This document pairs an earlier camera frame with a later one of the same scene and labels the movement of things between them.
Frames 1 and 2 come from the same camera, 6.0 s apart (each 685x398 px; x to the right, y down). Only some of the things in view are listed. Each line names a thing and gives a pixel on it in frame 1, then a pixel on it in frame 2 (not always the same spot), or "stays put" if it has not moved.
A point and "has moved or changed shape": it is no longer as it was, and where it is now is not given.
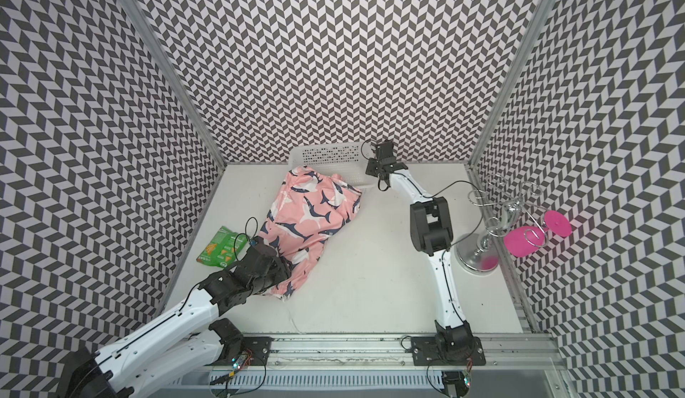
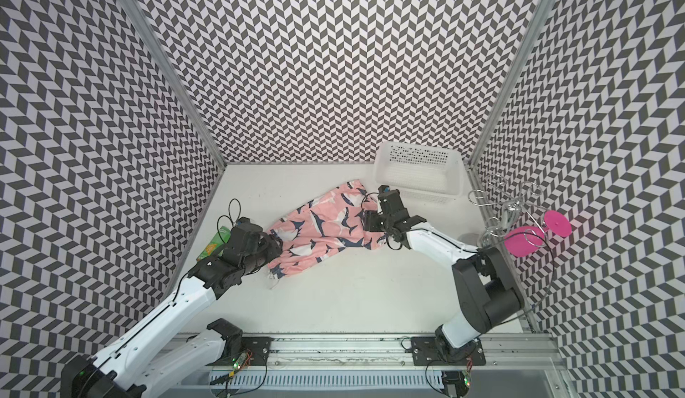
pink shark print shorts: (309, 207) has moved or changed shape
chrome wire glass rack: (505, 203) stays put
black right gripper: (371, 162) to (370, 219)
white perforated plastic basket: (347, 160) to (420, 172)
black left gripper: (282, 270) to (273, 248)
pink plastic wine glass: (522, 241) stays put
